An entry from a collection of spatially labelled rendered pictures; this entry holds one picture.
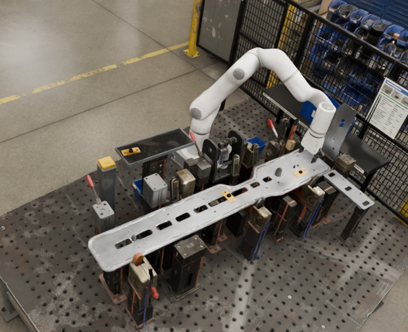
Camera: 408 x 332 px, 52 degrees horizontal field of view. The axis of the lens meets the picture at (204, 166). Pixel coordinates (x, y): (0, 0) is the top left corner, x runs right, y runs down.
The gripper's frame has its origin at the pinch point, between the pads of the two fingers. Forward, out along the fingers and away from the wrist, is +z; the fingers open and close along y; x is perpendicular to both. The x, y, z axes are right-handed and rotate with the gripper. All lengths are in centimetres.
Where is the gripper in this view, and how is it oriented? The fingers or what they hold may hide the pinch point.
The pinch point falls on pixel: (306, 155)
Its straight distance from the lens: 227.7
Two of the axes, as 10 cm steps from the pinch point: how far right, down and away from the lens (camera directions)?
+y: 5.8, 6.1, -5.4
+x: 8.0, -3.1, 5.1
